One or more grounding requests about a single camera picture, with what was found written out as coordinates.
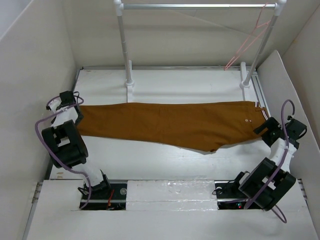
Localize brown trousers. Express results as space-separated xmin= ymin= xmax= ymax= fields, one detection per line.
xmin=77 ymin=101 xmax=269 ymax=152

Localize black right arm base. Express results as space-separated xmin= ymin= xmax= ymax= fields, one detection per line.
xmin=212 ymin=171 xmax=249 ymax=210

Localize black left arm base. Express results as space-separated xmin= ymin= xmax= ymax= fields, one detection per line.
xmin=78 ymin=170 xmax=128 ymax=211

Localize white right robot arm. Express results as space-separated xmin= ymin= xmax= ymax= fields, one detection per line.
xmin=231 ymin=115 xmax=307 ymax=211

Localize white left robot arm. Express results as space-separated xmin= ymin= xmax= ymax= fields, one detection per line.
xmin=41 ymin=91 xmax=112 ymax=199

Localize silver white clothes rack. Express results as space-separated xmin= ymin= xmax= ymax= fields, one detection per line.
xmin=111 ymin=0 xmax=286 ymax=102

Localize white foam board strip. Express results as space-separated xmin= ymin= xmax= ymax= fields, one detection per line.
xmin=125 ymin=180 xmax=218 ymax=212

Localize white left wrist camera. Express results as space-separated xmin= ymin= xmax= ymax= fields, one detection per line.
xmin=45 ymin=96 xmax=61 ymax=113

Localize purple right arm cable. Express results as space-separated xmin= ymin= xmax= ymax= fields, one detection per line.
xmin=243 ymin=99 xmax=295 ymax=223

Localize pink wire hanger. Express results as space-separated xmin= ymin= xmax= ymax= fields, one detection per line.
xmin=223 ymin=2 xmax=271 ymax=71

